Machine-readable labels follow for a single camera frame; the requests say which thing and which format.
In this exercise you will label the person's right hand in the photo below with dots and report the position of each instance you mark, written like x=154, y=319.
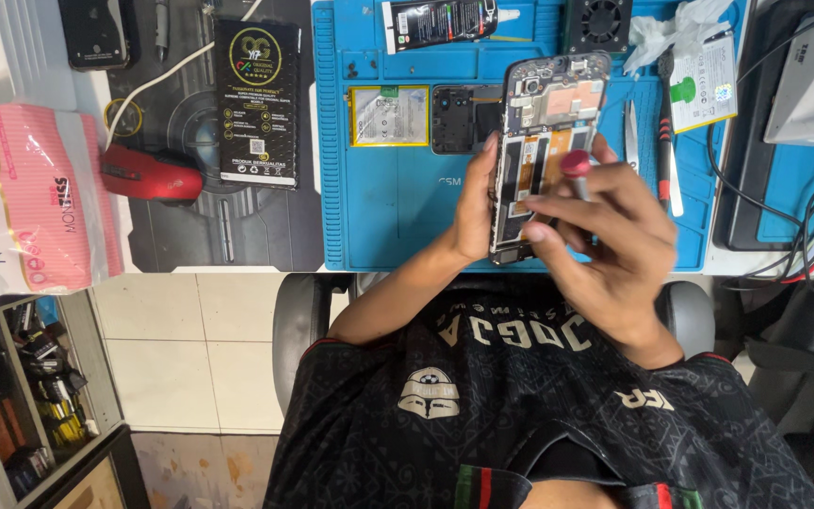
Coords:
x=626, y=261

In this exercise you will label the person's left hand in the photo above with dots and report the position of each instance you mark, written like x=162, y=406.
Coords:
x=469, y=226

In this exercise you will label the red capped precision screwdriver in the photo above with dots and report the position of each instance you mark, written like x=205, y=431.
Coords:
x=576, y=164

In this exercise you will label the black smartphone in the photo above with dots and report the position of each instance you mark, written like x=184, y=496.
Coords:
x=548, y=113

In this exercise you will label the blue silicone repair mat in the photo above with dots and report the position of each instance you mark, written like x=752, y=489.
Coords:
x=393, y=205

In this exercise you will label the white plastic pry tool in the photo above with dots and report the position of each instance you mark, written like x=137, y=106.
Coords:
x=676, y=184

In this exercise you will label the black phone back cover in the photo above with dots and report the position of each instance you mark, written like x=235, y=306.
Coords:
x=460, y=120

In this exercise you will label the silver tweezers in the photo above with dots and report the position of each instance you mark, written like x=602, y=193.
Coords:
x=632, y=138

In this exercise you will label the yellow edged phone battery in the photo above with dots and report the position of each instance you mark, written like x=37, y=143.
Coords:
x=389, y=116

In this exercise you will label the red and black screwdriver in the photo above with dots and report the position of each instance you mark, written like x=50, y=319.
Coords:
x=665, y=127

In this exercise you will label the white battery with green sticker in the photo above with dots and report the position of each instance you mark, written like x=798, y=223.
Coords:
x=707, y=88

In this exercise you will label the black patterned jersey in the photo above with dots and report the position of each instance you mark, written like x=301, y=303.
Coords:
x=520, y=424

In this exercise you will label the black glue tube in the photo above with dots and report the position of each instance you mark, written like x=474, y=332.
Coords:
x=439, y=22

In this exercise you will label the crumpled white tissue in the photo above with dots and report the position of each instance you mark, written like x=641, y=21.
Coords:
x=668, y=32

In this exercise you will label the small black cooling fan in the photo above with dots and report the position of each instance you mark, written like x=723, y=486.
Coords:
x=599, y=22

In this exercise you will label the black product box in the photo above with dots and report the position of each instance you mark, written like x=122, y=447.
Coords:
x=257, y=106

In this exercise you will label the black desk mouse pad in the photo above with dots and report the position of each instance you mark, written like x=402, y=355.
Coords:
x=188, y=240

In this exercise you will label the red computer mouse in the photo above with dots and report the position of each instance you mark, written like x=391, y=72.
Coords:
x=149, y=177

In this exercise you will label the grey pen tool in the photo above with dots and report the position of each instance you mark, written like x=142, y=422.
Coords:
x=161, y=32

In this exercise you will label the black phone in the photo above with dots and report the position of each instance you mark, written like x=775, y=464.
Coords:
x=96, y=32

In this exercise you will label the pink tissue pack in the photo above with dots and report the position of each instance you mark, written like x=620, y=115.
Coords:
x=39, y=198

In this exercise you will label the shelf with spare parts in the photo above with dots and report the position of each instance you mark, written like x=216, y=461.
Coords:
x=32, y=396

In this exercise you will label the white box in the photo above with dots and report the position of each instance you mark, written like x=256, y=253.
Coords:
x=4, y=49

